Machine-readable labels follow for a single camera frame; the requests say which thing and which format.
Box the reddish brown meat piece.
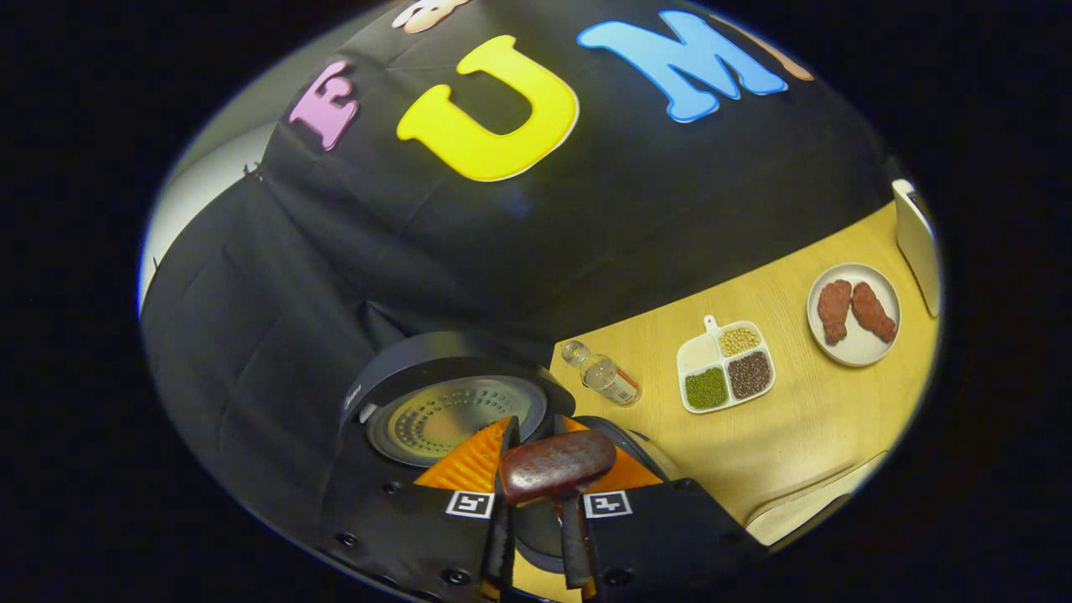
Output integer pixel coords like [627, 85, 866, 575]
[851, 281, 897, 343]
[817, 280, 853, 346]

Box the dark grey rice cooker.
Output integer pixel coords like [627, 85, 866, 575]
[339, 331, 683, 575]

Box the black backdrop cloth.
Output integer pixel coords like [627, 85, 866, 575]
[138, 0, 901, 537]

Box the brown wooden spoon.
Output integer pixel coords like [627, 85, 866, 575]
[499, 429, 618, 505]

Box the white divided grain dish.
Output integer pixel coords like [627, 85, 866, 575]
[676, 315, 776, 415]

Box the round white plate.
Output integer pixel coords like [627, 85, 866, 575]
[807, 263, 902, 369]

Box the white toaster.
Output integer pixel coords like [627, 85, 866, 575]
[890, 178, 941, 319]

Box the small clear glass bottle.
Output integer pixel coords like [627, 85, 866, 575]
[560, 339, 643, 408]

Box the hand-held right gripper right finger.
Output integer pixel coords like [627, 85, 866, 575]
[553, 415, 765, 603]

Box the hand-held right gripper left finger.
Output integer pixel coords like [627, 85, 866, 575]
[331, 416, 522, 603]

